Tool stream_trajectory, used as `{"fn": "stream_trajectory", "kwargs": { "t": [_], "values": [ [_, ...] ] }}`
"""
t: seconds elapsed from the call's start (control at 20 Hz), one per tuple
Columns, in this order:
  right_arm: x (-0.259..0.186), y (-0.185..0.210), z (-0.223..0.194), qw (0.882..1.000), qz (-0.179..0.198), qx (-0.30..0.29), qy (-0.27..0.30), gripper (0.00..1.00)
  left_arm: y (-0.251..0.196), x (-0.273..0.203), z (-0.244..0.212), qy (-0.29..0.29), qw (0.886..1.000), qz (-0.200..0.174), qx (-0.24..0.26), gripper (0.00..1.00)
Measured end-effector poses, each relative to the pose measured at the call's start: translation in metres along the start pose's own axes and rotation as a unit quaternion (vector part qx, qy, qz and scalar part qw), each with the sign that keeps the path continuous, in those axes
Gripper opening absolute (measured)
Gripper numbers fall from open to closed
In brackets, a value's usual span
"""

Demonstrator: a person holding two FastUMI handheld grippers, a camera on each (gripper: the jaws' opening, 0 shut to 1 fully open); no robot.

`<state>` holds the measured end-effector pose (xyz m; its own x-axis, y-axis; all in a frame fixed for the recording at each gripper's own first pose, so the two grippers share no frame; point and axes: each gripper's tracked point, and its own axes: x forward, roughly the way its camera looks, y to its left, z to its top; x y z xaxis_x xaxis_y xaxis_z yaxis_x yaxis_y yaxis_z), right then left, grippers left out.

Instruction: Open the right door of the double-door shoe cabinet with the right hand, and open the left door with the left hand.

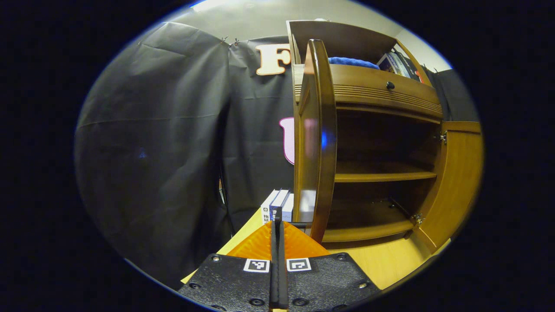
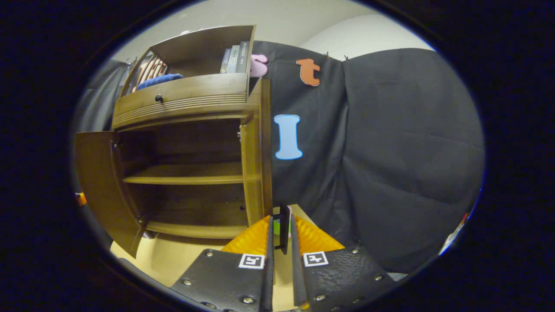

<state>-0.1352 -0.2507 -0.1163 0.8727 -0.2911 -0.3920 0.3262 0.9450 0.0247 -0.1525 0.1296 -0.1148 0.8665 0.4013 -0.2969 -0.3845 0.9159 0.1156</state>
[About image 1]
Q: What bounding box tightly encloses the white spine book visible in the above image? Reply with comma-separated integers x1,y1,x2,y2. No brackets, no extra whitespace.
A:
388,51,412,78

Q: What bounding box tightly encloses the wooden double-door shoe cabinet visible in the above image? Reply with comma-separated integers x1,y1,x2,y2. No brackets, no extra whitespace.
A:
286,19,484,254

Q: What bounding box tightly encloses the wooden inner shelf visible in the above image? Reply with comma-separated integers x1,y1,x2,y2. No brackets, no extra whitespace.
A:
334,162,437,182

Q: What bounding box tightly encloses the black spine book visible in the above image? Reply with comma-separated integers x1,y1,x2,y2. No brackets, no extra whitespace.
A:
395,49,423,83

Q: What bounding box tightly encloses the blue folded towel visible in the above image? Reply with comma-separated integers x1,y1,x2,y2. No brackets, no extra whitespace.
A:
328,57,381,70

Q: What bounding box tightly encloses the wooden cabinet drawer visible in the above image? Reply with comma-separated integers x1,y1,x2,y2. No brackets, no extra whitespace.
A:
293,64,444,120

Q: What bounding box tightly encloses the blue cover book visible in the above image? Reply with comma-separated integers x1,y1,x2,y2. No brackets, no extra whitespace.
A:
376,53,402,75

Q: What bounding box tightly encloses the wooden shoe cabinet door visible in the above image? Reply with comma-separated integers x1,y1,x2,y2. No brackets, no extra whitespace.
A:
297,39,338,243
412,121,484,254

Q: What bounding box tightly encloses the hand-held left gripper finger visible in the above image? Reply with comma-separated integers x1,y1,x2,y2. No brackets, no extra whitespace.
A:
178,219,278,312
277,219,382,312

